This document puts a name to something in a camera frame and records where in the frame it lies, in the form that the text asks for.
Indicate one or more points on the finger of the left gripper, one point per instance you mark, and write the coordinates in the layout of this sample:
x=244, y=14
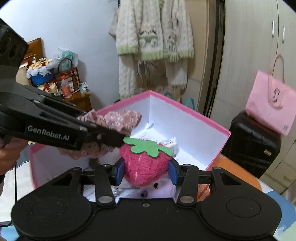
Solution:
x=103, y=135

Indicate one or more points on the brown woven basket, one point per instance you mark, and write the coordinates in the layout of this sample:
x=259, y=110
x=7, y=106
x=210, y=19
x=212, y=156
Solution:
x=71, y=75

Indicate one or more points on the wooden side cabinet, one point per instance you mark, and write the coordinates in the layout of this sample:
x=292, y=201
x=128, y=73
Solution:
x=81, y=100

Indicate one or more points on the person's left hand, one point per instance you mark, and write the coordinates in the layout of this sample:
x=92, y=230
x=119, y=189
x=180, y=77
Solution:
x=10, y=154

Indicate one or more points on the pink cardboard box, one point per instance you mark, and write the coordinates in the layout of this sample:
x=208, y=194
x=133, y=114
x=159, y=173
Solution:
x=200, y=139

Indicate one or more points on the blue bouquet box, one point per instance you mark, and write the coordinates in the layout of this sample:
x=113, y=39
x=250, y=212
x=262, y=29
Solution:
x=41, y=71

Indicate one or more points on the beige wardrobe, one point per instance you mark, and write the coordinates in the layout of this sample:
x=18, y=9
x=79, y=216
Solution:
x=259, y=36

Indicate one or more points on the pink strawberry plush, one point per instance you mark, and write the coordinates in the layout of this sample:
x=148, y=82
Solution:
x=145, y=161

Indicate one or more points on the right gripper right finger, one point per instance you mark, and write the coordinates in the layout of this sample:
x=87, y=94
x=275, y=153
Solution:
x=187, y=178

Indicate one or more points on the pink floral cloth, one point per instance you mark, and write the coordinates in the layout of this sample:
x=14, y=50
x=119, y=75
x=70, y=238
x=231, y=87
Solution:
x=122, y=121

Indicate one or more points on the cream knitted cardigan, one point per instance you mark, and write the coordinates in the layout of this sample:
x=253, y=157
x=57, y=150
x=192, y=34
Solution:
x=157, y=33

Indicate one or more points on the black suitcase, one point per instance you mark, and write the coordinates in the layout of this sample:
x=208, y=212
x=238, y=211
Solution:
x=251, y=145

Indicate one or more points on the pink paper bag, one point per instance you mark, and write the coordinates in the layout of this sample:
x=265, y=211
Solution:
x=272, y=103

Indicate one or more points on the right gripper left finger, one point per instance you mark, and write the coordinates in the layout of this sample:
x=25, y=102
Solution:
x=106, y=176

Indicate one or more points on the orange drink bottle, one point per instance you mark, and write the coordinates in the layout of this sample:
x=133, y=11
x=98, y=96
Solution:
x=65, y=87

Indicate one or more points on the white tissue packet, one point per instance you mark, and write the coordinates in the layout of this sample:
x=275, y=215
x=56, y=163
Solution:
x=172, y=144

